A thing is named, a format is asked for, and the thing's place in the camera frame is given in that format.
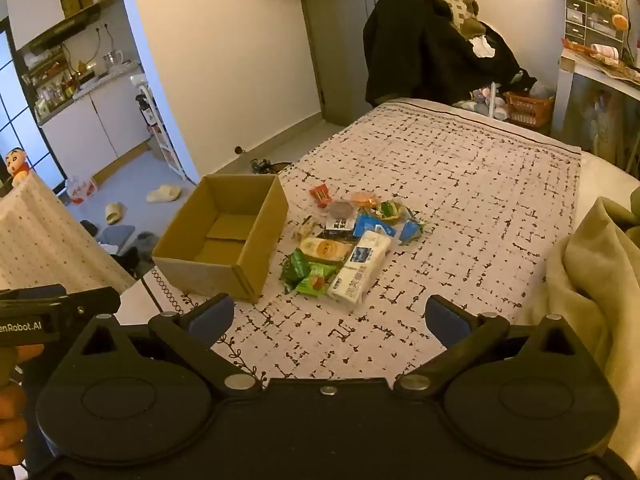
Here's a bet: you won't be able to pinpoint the white kitchen base cabinet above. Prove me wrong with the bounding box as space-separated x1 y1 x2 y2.
36 74 152 182

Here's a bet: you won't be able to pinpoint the brown cardboard box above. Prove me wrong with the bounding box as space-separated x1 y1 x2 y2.
152 173 290 304

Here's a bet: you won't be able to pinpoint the white storage rack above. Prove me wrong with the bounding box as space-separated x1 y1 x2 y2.
134 81 195 182

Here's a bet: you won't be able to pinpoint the red candy packet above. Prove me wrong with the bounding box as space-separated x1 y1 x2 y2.
309 183 334 209

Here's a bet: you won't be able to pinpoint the person's left hand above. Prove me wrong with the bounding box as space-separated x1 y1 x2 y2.
0 382 28 467

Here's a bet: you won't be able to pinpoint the red and white plastic bag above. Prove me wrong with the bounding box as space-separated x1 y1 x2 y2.
66 175 99 206

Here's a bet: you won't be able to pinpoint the pile of black coats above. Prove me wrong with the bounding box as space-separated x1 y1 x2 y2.
363 0 539 109

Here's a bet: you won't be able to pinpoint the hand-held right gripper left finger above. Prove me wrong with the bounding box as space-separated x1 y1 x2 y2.
75 294 263 401

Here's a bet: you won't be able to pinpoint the brown door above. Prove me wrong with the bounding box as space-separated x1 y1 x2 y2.
298 0 407 127

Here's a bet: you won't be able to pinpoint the small drawer organizer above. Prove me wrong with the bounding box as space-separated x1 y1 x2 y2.
564 0 627 53

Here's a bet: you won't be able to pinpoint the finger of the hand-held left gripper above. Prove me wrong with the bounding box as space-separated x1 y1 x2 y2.
61 287 122 325

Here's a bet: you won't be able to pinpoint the beige blanket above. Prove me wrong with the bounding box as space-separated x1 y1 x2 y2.
517 195 640 466

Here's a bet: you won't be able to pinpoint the blue snack packet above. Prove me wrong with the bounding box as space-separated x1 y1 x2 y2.
352 211 422 246

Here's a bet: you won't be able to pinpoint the grey round snack packet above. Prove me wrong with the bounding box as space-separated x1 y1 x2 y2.
327 200 357 221

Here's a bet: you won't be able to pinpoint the black shoes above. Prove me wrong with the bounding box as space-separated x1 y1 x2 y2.
79 219 160 277

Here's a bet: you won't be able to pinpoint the white wall cabinet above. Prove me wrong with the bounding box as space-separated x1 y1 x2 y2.
4 0 67 52

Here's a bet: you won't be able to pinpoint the cartoon plush toy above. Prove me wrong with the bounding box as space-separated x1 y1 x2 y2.
4 147 31 187

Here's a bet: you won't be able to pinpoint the long white snack packet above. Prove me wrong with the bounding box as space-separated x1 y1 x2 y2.
327 230 393 309

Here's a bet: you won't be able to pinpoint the cable bundle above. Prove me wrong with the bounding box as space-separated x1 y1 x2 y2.
249 158 292 174

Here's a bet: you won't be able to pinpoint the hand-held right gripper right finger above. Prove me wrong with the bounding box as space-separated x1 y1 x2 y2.
392 295 591 401

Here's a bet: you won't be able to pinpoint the white side table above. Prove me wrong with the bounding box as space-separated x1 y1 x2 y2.
551 49 640 181

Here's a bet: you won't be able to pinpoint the light green snack packet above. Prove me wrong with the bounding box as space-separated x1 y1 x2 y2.
295 263 342 297

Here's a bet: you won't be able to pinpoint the orange plastic basket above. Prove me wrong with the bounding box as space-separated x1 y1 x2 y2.
502 91 556 129

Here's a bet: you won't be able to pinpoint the black framed window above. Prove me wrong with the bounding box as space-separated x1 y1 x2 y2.
0 17 67 192

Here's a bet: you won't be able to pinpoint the green and yellow snack packet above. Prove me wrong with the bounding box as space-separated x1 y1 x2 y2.
377 199 410 224

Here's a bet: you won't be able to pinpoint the dotted cream cloth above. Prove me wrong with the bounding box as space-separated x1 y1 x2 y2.
0 170 137 292

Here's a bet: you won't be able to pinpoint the dark green snack packet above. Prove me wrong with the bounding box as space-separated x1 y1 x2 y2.
281 249 313 295

